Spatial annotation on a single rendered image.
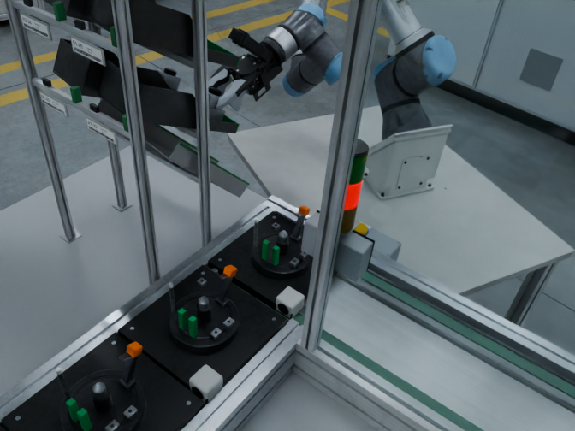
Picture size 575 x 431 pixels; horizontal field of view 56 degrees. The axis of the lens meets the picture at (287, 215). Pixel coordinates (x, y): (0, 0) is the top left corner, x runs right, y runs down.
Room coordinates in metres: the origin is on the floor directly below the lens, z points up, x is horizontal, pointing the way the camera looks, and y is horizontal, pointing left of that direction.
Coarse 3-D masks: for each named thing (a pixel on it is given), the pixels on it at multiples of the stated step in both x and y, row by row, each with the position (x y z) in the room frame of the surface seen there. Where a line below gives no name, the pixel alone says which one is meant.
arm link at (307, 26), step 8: (304, 8) 1.31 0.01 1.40; (312, 8) 1.31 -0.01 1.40; (320, 8) 1.32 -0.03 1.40; (288, 16) 1.30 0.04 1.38; (296, 16) 1.28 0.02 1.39; (304, 16) 1.28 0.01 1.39; (312, 16) 1.29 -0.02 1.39; (320, 16) 1.30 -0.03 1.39; (280, 24) 1.28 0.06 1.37; (288, 24) 1.26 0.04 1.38; (296, 24) 1.26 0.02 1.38; (304, 24) 1.27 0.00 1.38; (312, 24) 1.28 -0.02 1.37; (320, 24) 1.30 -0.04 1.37; (296, 32) 1.25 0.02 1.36; (304, 32) 1.26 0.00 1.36; (312, 32) 1.27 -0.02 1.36; (320, 32) 1.27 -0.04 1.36; (296, 40) 1.24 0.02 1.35; (304, 40) 1.26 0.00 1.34; (312, 40) 1.26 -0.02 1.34; (304, 48) 1.26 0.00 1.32
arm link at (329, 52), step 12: (324, 36) 1.28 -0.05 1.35; (312, 48) 1.25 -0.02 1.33; (324, 48) 1.25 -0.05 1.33; (336, 48) 1.27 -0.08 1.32; (312, 60) 1.25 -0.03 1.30; (324, 60) 1.24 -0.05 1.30; (336, 60) 1.25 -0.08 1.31; (300, 72) 1.30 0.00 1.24; (312, 72) 1.26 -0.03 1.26; (324, 72) 1.24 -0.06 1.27; (336, 72) 1.23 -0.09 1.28
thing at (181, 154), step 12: (144, 132) 1.03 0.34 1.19; (156, 132) 1.06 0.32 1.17; (168, 132) 1.08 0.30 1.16; (156, 144) 1.04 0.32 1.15; (168, 144) 1.08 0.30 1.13; (180, 144) 0.96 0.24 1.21; (168, 156) 0.95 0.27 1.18; (180, 156) 0.95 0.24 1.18; (192, 156) 0.98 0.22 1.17; (192, 168) 0.98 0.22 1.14; (216, 168) 1.03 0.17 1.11; (216, 180) 1.02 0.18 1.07; (228, 180) 1.05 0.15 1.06; (240, 180) 1.08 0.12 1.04; (240, 192) 1.08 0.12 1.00
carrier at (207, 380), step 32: (192, 288) 0.77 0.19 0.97; (160, 320) 0.68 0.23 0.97; (192, 320) 0.63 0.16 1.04; (224, 320) 0.68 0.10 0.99; (256, 320) 0.70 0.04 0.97; (160, 352) 0.60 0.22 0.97; (192, 352) 0.61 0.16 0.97; (224, 352) 0.62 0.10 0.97; (256, 352) 0.63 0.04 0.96; (192, 384) 0.53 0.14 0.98; (224, 384) 0.55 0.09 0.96
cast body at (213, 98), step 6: (210, 90) 1.10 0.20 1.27; (216, 90) 1.10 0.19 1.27; (210, 96) 1.08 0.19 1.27; (216, 96) 1.09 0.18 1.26; (210, 102) 1.07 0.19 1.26; (216, 102) 1.08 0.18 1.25; (210, 108) 1.07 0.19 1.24; (210, 114) 1.07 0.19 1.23; (216, 114) 1.08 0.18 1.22; (222, 114) 1.10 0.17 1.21; (216, 120) 1.08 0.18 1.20
